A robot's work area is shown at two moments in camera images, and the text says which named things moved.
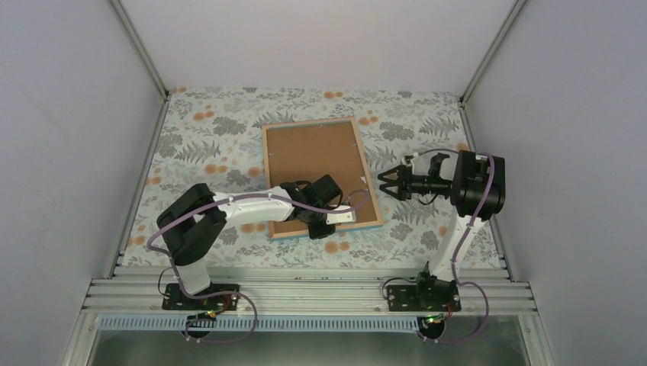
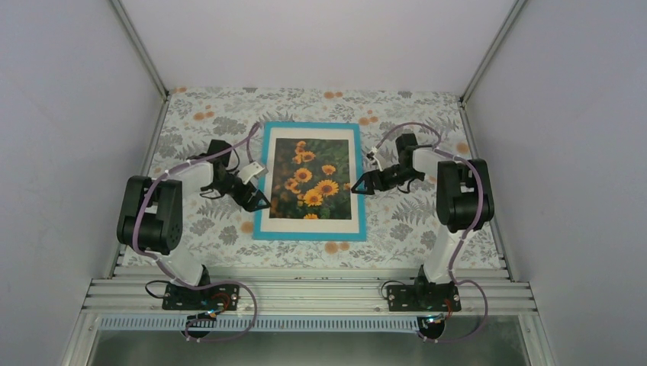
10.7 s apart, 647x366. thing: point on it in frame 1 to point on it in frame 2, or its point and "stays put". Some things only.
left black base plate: x=175 y=299 stays put
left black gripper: x=315 y=233 to x=249 y=204
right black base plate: x=406 y=298 stays put
